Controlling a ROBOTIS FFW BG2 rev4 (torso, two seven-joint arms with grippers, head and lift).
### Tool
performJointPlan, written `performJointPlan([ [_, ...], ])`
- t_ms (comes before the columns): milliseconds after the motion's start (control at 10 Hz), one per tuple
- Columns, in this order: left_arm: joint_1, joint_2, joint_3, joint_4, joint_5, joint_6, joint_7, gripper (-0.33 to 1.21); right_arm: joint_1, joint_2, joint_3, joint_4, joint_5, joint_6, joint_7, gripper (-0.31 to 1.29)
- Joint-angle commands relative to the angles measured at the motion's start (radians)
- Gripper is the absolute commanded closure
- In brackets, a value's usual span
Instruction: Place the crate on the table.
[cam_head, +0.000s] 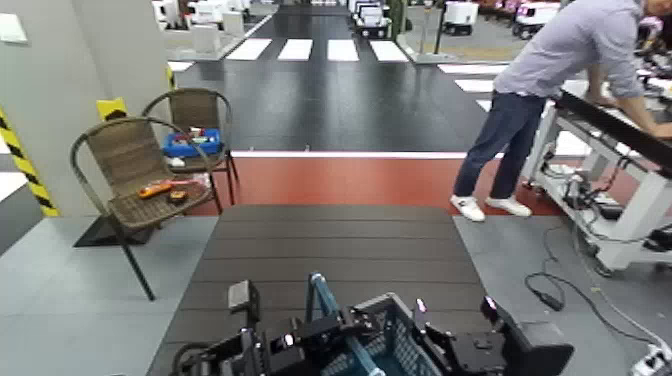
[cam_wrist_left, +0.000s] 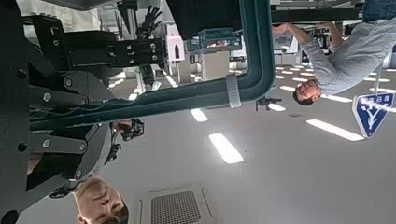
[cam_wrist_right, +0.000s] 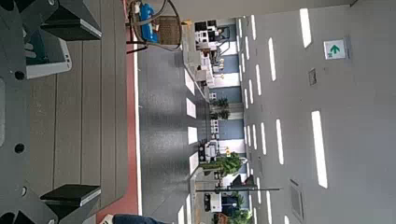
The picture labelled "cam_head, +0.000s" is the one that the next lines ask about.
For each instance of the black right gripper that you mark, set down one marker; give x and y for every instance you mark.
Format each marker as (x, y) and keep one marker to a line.
(470, 352)

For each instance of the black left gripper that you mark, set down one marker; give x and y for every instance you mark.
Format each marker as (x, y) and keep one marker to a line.
(302, 341)

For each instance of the blue-grey plastic mesh crate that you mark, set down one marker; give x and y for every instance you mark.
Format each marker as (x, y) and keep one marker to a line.
(399, 336)

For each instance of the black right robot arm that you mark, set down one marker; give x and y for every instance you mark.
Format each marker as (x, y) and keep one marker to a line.
(540, 349)

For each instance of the white sneaker with dark mark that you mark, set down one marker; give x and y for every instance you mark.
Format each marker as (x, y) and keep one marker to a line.
(467, 207)

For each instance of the plain white sneaker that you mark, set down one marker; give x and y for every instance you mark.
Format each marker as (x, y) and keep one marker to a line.
(509, 206)

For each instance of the black power strip with plugs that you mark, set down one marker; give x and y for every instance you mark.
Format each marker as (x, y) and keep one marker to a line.
(588, 197)

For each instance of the white power strip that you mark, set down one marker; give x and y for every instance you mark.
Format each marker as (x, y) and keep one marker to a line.
(653, 362)

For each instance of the small black orange gadget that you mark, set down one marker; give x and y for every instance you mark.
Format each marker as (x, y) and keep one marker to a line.
(177, 197)

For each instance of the orange hand tool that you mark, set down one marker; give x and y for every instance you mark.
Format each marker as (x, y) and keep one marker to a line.
(157, 189)

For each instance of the small white object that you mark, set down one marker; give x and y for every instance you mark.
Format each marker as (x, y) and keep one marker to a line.
(177, 162)

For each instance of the white workbench with black top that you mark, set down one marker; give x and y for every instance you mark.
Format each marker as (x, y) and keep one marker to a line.
(630, 157)

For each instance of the blue plastic parts box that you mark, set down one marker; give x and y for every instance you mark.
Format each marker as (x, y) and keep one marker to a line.
(191, 144)

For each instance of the brown wicker chair with tools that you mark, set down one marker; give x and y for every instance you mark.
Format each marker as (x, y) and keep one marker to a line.
(136, 173)

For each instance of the brown wicker chair with box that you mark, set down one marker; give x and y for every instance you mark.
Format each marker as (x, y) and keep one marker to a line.
(197, 113)

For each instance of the person in lilac shirt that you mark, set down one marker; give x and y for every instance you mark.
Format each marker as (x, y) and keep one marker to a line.
(556, 47)

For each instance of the dark thin pole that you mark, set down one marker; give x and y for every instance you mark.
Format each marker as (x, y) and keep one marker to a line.
(440, 26)

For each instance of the white boxy delivery robot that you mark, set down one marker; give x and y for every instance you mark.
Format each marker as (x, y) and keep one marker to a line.
(461, 16)

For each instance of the narrow yellow black corner strip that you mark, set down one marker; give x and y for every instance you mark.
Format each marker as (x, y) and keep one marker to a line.
(171, 78)

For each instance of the white delivery robot with pink trim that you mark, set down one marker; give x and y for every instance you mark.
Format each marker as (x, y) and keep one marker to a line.
(535, 18)

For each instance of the white delivery robot with dark front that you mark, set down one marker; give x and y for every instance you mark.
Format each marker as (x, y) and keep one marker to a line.
(372, 18)

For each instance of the yellow black corner guard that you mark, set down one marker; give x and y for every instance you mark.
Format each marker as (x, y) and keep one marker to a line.
(111, 108)

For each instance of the white cube block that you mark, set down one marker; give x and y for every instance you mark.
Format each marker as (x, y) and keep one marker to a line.
(206, 38)

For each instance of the black yellow hazard stripe tape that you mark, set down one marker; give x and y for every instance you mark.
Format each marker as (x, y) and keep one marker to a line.
(23, 162)

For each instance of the white wall plate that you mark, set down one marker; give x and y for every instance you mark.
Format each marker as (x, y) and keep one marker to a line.
(11, 28)

